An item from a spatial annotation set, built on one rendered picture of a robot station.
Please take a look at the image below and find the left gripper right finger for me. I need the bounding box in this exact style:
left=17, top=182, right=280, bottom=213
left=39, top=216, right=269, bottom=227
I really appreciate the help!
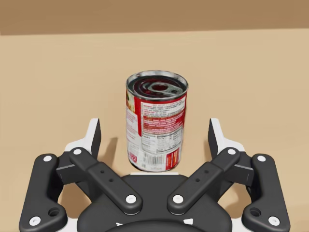
left=167, top=117, right=292, bottom=232

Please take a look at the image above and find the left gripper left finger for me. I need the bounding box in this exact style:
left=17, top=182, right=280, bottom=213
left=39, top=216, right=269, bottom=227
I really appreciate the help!
left=18, top=117, right=144, bottom=232

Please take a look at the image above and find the red and white can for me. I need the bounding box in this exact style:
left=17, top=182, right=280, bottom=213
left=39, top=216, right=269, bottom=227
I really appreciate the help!
left=125, top=70, right=189, bottom=173

